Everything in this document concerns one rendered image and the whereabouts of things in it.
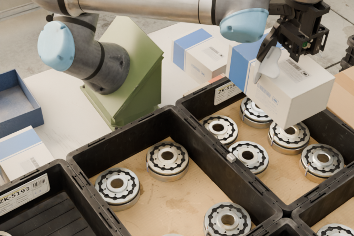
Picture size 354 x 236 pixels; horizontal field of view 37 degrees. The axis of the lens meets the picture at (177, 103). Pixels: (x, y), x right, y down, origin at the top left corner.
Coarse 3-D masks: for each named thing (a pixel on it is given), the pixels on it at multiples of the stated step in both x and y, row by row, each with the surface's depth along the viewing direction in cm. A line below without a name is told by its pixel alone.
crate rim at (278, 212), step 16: (160, 112) 129; (176, 112) 129; (128, 128) 125; (192, 128) 125; (96, 144) 121; (208, 144) 122; (224, 160) 119; (80, 176) 114; (240, 176) 115; (96, 192) 111; (256, 192) 113; (272, 208) 110
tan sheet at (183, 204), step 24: (144, 168) 129; (192, 168) 130; (144, 192) 124; (168, 192) 124; (192, 192) 124; (216, 192) 125; (120, 216) 119; (144, 216) 119; (168, 216) 119; (192, 216) 120
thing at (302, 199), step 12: (216, 84) 137; (192, 96) 133; (180, 108) 130; (192, 120) 127; (336, 120) 129; (204, 132) 124; (348, 132) 126; (216, 144) 122; (240, 168) 117; (348, 168) 118; (252, 180) 115; (324, 180) 115; (336, 180) 116; (264, 192) 113; (312, 192) 113; (300, 204) 111; (288, 216) 111
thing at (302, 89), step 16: (240, 48) 114; (256, 48) 114; (240, 64) 114; (288, 64) 111; (304, 64) 111; (240, 80) 117; (272, 80) 107; (288, 80) 107; (304, 80) 107; (320, 80) 108; (256, 96) 114; (272, 96) 109; (288, 96) 104; (304, 96) 106; (320, 96) 110; (272, 112) 111; (288, 112) 106; (304, 112) 110
